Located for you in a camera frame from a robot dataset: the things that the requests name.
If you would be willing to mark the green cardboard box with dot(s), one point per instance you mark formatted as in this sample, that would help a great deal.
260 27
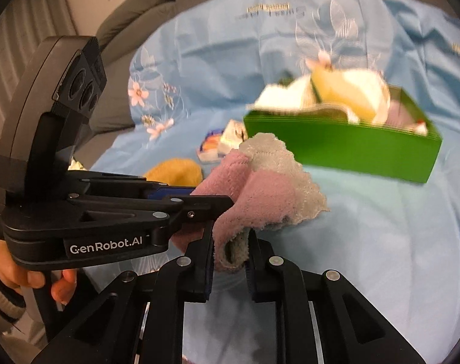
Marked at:
347 148

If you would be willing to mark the red and white plush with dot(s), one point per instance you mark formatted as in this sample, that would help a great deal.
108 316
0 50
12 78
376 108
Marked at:
420 127

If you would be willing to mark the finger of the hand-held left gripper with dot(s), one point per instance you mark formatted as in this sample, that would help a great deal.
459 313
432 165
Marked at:
199 208
169 191

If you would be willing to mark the blue floral bedsheet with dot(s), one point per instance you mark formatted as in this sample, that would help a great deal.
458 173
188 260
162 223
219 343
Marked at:
366 235

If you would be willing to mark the cream fluffy plush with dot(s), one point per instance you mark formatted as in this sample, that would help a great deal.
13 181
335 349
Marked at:
351 94

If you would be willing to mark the grey sofa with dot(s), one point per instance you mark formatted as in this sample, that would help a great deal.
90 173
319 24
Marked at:
146 11

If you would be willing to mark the beige curtain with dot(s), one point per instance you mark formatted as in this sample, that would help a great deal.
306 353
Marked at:
32 26

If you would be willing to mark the person's left forearm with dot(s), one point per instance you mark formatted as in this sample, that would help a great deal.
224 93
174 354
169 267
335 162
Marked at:
2 307

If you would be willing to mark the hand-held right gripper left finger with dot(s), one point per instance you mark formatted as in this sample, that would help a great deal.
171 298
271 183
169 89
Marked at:
205 273

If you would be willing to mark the yellow plush toy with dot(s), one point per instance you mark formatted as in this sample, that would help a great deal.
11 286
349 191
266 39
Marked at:
173 174

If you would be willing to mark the person's left hand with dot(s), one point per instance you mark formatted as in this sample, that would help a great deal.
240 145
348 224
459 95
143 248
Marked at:
10 269

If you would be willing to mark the pink and grey fluffy cloth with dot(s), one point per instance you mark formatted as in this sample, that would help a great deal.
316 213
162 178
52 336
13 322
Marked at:
267 193

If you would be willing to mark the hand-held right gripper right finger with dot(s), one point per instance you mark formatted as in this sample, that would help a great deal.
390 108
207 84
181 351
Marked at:
254 273

